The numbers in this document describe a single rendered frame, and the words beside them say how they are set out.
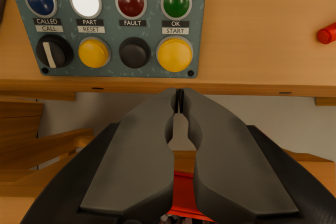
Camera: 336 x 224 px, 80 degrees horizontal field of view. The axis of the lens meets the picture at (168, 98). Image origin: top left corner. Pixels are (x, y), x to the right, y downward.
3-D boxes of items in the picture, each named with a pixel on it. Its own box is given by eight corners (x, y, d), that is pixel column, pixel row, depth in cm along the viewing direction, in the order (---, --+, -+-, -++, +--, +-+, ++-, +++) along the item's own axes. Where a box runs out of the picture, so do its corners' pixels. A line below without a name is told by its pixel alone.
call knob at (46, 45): (74, 65, 19) (68, 70, 18) (45, 64, 19) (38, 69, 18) (66, 36, 17) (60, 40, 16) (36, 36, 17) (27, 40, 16)
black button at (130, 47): (149, 65, 18) (147, 70, 17) (122, 65, 18) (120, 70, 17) (148, 39, 17) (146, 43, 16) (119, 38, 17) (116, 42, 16)
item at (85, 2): (103, 18, 16) (96, 9, 15) (75, 17, 16) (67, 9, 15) (103, -5, 16) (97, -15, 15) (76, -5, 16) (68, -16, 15)
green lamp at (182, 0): (189, 19, 16) (191, 11, 15) (162, 19, 16) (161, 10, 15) (189, -3, 16) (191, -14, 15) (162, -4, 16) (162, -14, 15)
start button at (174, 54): (189, 68, 19) (191, 74, 18) (158, 68, 19) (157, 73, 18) (192, 37, 17) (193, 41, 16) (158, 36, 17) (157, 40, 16)
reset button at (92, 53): (110, 64, 18) (107, 70, 17) (84, 64, 18) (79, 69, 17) (107, 38, 17) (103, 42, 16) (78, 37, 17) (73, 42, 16)
